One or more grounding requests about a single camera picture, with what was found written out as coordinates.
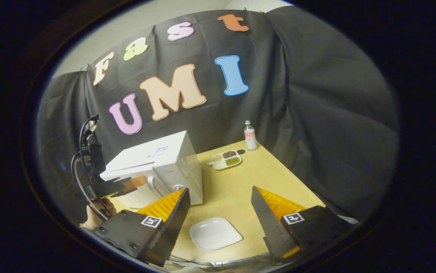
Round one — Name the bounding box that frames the white square plate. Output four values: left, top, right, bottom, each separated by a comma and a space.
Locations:
189, 217, 243, 251

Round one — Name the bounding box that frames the white microwave oven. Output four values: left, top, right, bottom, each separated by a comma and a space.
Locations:
100, 131, 204, 209

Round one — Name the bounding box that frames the black backdrop cloth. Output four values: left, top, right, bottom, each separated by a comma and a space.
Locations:
36, 6, 398, 224

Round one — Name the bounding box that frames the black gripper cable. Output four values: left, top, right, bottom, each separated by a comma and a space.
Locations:
71, 115, 107, 221

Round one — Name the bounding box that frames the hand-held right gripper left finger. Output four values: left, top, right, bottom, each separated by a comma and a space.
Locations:
91, 188, 191, 267

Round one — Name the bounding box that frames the small pink label bottle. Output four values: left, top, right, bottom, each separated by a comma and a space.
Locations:
243, 120, 258, 151

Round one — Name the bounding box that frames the white divided bean tray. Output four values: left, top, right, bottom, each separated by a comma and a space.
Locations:
211, 150, 242, 170

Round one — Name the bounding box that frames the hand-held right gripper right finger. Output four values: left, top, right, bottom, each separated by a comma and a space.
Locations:
251, 186, 355, 262

